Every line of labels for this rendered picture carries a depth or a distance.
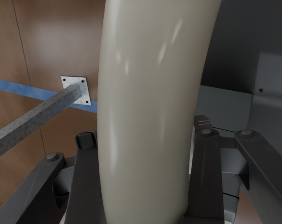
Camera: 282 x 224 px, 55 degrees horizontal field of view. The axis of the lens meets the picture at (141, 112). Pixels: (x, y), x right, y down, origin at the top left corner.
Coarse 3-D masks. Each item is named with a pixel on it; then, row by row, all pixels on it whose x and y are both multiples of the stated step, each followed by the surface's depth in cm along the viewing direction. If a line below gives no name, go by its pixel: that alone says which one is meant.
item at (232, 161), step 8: (200, 120) 17; (208, 120) 17; (200, 128) 16; (224, 144) 14; (232, 144) 13; (224, 152) 13; (232, 152) 13; (240, 152) 13; (224, 160) 13; (232, 160) 13; (240, 160) 13; (224, 168) 14; (232, 168) 13; (240, 168) 13; (248, 168) 13
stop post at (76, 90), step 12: (72, 84) 181; (84, 84) 176; (60, 96) 165; (72, 96) 173; (84, 96) 181; (36, 108) 153; (48, 108) 154; (60, 108) 164; (24, 120) 141; (36, 120) 147; (48, 120) 155; (0, 132) 132; (12, 132) 133; (24, 132) 140; (0, 144) 127; (12, 144) 134
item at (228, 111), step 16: (208, 96) 132; (224, 96) 133; (240, 96) 133; (208, 112) 119; (224, 112) 119; (240, 112) 119; (224, 128) 108; (240, 128) 108; (224, 176) 85; (224, 192) 79; (224, 208) 74
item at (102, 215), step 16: (80, 144) 15; (96, 144) 15; (80, 160) 13; (96, 160) 13; (80, 176) 12; (96, 176) 12; (80, 192) 11; (96, 192) 11; (80, 208) 10; (96, 208) 10
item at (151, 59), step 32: (128, 0) 6; (160, 0) 6; (192, 0) 6; (128, 32) 6; (160, 32) 6; (192, 32) 6; (128, 64) 7; (160, 64) 6; (192, 64) 7; (128, 96) 7; (160, 96) 7; (192, 96) 7; (128, 128) 7; (160, 128) 7; (192, 128) 8; (128, 160) 7; (160, 160) 7; (128, 192) 8; (160, 192) 8
